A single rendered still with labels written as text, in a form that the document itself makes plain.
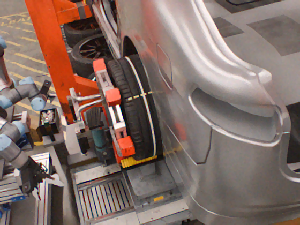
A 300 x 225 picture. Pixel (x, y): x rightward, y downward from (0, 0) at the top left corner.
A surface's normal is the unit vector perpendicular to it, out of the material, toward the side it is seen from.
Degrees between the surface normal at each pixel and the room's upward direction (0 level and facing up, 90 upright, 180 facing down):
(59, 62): 90
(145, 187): 0
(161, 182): 0
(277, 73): 22
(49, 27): 90
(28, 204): 0
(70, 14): 90
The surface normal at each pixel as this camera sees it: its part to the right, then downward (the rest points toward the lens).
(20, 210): -0.14, -0.73
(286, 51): -0.04, -0.48
